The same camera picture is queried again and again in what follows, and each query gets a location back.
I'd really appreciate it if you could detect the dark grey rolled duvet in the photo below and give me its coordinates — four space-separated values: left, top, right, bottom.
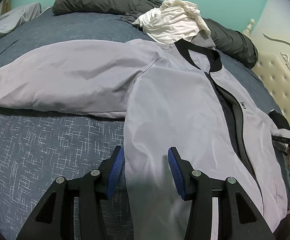
52 0 259 68

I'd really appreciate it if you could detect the light grey blanket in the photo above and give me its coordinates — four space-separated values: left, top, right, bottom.
0 2 53 51

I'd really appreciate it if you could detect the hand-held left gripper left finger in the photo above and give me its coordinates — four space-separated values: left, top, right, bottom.
16 145 133 240

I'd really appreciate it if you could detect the black folded garment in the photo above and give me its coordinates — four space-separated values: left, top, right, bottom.
269 109 290 132

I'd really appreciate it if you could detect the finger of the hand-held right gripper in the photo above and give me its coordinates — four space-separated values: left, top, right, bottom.
271 135 290 153

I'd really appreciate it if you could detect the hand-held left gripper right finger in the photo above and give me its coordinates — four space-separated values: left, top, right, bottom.
167 147 276 240

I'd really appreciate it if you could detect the white shirt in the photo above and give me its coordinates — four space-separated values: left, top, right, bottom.
132 0 211 44

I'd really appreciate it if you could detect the cream tufted headboard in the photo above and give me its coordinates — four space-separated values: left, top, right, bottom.
243 19 290 140

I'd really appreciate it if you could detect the light grey jacket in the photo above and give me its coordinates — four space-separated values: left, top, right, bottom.
0 39 289 240

